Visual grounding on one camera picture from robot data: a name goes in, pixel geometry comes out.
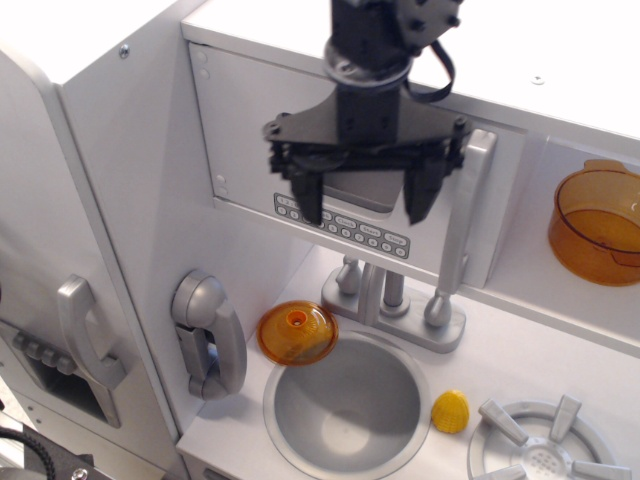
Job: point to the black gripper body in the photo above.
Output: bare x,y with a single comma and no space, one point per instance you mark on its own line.
363,131

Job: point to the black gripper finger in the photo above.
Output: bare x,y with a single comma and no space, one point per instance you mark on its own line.
307,189
422,184

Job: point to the white microwave door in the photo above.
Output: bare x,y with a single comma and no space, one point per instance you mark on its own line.
363,212

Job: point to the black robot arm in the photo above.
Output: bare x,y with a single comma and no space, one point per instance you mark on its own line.
373,44

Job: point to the grey toy faucet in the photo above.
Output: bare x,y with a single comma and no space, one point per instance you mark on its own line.
379,298

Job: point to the orange transparent pot lid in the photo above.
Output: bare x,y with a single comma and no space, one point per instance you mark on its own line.
297,333

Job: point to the orange transparent pot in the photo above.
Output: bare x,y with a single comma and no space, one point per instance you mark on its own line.
594,227

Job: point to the grey toy telephone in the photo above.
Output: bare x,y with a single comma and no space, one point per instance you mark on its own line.
210,336

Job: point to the white toy kitchen cabinet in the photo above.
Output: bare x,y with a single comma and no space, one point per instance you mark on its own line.
105,175

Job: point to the yellow toy corn piece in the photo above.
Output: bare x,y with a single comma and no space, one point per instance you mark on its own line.
450,413

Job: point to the grey round sink basin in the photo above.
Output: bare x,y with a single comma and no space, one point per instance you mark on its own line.
362,412

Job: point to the grey stove burner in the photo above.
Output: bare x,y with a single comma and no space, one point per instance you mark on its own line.
539,440

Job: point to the grey ice dispenser panel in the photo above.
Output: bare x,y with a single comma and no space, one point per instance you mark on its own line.
55,372

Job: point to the grey fridge door handle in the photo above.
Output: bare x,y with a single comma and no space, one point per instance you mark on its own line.
75,301

